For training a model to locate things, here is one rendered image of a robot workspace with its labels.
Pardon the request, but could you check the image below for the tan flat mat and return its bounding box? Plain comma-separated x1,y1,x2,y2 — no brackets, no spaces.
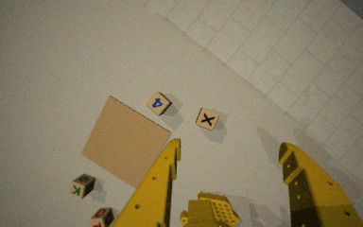
81,96,170,189

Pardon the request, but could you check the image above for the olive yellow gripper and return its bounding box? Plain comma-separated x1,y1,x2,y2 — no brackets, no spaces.
111,138,363,227

